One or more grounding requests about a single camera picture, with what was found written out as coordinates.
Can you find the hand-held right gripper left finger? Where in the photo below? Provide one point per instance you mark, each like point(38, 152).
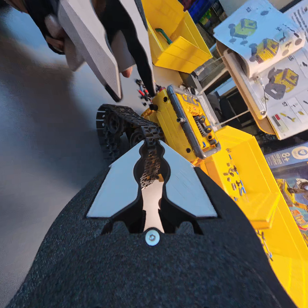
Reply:
point(115, 190)

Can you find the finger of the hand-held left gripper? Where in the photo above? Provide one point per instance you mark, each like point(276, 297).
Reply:
point(134, 14)
point(91, 43)

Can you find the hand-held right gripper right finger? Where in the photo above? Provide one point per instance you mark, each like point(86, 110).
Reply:
point(190, 190)

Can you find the pile of small building pieces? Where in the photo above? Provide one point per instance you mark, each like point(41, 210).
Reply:
point(142, 92)

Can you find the yellow toy robot vehicle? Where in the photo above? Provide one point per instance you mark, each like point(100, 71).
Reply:
point(168, 120)

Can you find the grey desk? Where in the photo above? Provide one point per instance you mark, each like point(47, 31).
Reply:
point(48, 120)

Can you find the person's left hand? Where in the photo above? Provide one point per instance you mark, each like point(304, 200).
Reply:
point(56, 44)

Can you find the green bent tool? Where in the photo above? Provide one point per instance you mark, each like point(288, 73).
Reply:
point(163, 36)

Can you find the cluster of blue grey pieces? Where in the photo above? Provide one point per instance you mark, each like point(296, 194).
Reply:
point(232, 173)

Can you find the background coloured bins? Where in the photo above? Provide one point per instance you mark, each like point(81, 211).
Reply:
point(199, 12)

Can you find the toy robot kit box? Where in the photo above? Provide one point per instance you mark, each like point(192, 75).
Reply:
point(288, 192)

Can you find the open instruction booklet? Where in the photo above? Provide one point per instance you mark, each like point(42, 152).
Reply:
point(276, 36)

